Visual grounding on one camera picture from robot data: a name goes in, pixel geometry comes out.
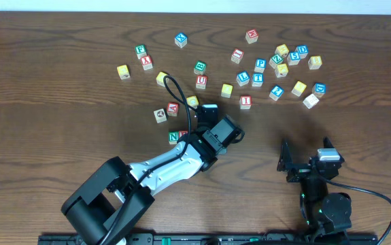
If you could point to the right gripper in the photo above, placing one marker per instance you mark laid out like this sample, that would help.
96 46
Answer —
304 171

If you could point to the red E block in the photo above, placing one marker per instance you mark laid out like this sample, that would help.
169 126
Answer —
182 133

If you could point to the green N block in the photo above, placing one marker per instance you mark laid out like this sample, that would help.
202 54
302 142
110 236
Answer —
173 137

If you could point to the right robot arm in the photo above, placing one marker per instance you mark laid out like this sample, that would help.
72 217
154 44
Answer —
326 213

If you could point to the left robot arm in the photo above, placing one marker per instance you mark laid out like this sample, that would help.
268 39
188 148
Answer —
108 205

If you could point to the red I block lower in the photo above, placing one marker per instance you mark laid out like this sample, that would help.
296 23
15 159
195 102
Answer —
245 102

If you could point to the red i block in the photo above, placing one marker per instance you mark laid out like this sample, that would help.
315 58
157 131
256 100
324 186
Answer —
245 102
237 56

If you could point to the plain yellow block centre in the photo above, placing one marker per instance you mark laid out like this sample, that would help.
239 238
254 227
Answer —
226 90

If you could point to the yellow block beside E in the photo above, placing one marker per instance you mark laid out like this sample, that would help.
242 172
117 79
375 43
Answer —
192 101

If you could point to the white block right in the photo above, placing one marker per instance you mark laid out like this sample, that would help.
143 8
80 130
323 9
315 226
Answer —
310 101

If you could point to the blue L block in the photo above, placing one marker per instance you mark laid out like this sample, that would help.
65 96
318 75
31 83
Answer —
243 78

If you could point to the red U block upper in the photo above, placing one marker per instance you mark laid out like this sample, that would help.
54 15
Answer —
201 82

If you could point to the blue T block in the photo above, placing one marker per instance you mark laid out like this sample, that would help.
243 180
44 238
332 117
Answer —
257 79

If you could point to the red A block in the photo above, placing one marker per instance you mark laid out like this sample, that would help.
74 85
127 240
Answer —
172 109

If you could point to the blue 2 block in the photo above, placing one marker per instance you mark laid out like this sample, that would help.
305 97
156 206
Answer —
276 92

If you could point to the blue D block lower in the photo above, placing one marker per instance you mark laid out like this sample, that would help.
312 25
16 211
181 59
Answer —
319 90

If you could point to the blue d block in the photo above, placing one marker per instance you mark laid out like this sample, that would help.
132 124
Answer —
302 50
319 90

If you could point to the green B block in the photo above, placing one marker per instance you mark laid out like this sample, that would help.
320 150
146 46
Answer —
200 68

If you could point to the white soccer ball block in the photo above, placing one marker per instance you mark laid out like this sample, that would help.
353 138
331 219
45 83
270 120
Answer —
160 115

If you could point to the blue P block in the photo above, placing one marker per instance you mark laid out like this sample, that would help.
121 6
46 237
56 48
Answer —
260 65

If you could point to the red I block upper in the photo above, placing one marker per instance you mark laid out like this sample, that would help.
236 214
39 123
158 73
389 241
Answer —
237 56

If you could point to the yellow block below Z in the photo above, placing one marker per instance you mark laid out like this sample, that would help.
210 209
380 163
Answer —
281 70

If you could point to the yellow O block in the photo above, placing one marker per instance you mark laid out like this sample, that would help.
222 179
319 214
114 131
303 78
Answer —
160 78

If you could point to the green Z block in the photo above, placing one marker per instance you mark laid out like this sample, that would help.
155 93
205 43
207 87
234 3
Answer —
275 60

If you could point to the yellow 8 block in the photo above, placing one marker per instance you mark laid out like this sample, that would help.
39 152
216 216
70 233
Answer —
315 62

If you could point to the blue 5 block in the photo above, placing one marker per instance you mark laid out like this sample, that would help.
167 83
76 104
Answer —
293 58

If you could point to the yellow block top right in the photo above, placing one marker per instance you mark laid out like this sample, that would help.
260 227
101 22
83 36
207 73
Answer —
282 50

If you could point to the red block top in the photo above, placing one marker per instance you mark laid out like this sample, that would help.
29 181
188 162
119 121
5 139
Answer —
251 36

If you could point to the blue X block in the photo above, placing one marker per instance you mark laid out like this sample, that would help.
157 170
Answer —
181 40

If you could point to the blue D block upper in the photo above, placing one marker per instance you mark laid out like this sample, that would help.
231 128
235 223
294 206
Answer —
302 50

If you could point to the red Y block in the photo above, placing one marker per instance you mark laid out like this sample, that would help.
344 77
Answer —
146 62

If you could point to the green F block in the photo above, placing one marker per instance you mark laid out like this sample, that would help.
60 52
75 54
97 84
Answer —
141 51

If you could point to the yellow block far left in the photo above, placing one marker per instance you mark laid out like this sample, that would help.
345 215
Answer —
123 72

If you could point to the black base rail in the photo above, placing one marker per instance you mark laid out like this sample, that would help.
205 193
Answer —
219 239

